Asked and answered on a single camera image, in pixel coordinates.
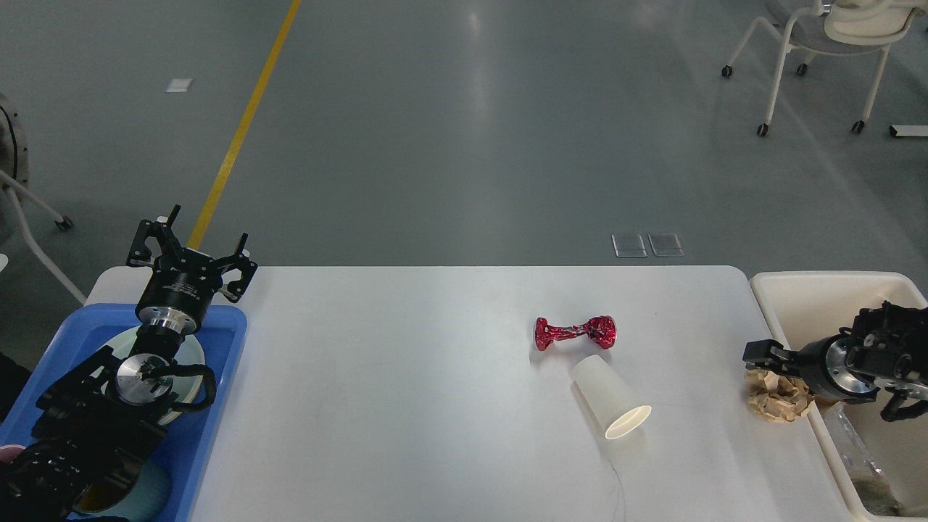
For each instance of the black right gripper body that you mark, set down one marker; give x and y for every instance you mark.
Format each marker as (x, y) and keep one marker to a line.
(823, 365)

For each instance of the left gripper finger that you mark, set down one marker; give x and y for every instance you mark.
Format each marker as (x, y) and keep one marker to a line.
(170, 258)
(234, 272)

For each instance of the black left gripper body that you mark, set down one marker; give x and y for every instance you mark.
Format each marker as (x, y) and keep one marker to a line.
(179, 292)

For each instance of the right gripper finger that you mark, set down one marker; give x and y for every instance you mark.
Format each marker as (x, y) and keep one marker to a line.
(770, 355)

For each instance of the brown paper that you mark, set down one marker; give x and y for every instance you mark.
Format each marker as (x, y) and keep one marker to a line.
(777, 399)

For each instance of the green plate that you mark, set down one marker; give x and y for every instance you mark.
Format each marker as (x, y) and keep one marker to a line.
(191, 355)

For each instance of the aluminium foil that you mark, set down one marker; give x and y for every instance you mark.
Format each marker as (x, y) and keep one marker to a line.
(869, 481)

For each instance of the white paper cup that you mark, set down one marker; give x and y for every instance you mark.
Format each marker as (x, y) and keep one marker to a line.
(616, 407)

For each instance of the red foil candy wrapper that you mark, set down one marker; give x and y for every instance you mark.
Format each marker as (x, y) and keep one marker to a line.
(601, 330)

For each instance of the teal mug yellow inside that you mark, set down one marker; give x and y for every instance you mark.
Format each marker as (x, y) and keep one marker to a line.
(141, 500)

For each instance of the pink mug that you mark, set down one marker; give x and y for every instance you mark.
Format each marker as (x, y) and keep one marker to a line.
(9, 452)

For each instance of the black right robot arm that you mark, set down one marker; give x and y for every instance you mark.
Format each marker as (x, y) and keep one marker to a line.
(884, 349)

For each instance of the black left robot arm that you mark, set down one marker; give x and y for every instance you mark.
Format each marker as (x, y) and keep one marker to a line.
(100, 421)

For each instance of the cream plastic bin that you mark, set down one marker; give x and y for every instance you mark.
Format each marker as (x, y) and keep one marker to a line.
(805, 306)

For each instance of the white floor tag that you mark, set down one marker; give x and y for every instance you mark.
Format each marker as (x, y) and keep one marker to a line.
(178, 85)

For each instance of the grey floor plate right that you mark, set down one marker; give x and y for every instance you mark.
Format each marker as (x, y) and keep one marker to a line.
(666, 244)

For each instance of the grey floor plate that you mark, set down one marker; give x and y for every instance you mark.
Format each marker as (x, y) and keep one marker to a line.
(666, 244)
(629, 246)

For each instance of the white chair left edge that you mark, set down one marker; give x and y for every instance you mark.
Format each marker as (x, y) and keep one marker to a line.
(15, 173)

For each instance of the grey floor plate left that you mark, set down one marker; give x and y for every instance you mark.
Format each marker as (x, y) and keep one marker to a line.
(629, 246)

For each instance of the white bar on floor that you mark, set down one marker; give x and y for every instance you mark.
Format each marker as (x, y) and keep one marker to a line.
(908, 131)

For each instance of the white rolling chair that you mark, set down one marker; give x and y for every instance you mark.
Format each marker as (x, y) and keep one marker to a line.
(833, 28)

